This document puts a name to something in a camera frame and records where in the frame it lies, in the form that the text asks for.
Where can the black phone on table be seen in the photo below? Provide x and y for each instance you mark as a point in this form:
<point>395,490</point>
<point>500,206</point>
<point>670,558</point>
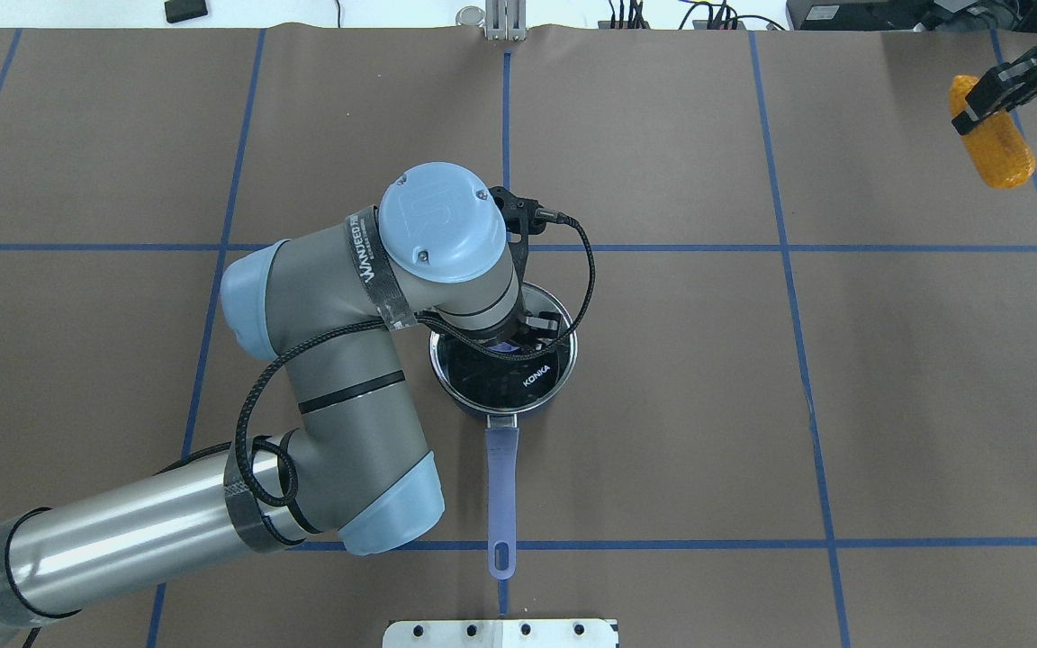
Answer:
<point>180,11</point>

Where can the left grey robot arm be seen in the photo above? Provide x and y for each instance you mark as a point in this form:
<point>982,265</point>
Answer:
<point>328,438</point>

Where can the glass pot lid blue knob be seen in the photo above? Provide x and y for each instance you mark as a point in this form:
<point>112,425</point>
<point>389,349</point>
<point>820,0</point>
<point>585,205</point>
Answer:
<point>487,385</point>

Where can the aluminium frame post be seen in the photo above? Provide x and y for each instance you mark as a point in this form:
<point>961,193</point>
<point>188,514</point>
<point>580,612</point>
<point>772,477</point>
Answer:
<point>505,20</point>

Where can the white robot mounting base plate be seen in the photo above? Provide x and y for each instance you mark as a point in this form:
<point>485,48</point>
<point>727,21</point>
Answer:
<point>545,632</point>

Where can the dark blue saucepan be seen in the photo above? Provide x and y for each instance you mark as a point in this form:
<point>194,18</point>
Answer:
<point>502,449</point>

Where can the yellow plastic corn cob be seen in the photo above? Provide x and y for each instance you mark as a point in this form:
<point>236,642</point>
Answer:
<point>996,146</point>

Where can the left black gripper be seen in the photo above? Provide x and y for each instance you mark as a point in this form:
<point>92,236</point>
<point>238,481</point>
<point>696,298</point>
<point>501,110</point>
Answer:
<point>540,329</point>

